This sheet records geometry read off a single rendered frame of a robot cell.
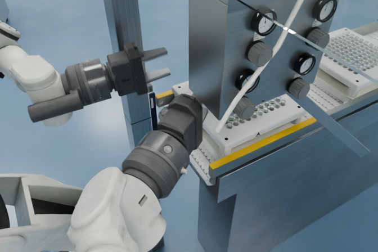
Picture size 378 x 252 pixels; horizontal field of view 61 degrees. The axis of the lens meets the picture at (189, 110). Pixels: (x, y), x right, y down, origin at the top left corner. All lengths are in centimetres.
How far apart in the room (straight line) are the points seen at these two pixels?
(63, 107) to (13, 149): 145
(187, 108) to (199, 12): 15
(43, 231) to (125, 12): 48
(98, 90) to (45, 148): 138
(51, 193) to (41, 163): 110
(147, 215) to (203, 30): 28
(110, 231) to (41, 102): 34
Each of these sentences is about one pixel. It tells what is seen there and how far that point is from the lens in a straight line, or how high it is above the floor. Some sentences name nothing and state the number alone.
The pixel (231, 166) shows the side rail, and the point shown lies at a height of 81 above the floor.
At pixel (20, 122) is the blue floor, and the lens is 225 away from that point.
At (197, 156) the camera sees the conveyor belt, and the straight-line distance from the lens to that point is 76.
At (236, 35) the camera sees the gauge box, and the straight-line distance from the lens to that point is 46.
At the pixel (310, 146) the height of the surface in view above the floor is 73.
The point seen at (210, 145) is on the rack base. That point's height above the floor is 82.
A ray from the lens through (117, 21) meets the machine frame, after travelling 73.
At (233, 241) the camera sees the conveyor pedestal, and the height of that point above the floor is 30.
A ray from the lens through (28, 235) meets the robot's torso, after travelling 75.
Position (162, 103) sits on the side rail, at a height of 81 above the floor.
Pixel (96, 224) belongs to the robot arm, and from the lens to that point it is 41.
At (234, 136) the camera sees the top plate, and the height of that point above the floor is 87.
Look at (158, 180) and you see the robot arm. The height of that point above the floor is 99.
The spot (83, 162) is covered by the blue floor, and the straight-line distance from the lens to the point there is 187.
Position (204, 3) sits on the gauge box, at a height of 119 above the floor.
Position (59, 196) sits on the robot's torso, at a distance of 87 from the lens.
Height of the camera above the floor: 138
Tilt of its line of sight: 41 degrees down
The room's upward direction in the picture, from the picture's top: straight up
